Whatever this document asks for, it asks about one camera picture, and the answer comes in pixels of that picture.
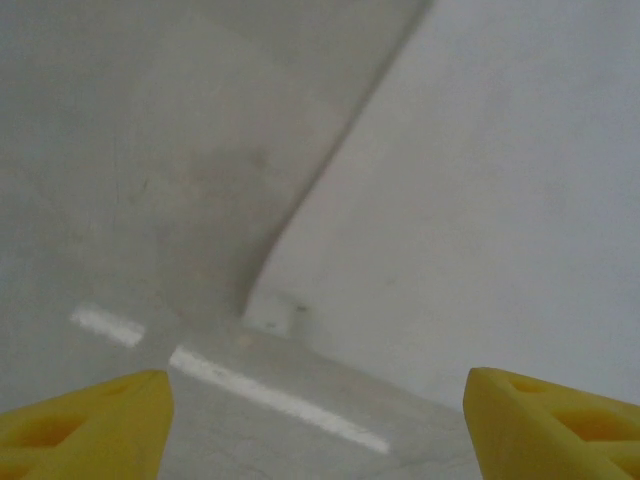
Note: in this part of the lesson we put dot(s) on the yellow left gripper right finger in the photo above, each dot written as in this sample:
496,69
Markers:
540,440

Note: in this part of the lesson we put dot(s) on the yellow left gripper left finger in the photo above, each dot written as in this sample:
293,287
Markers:
100,430

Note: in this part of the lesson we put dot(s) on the white t-shirt with black print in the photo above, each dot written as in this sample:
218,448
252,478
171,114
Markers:
450,200

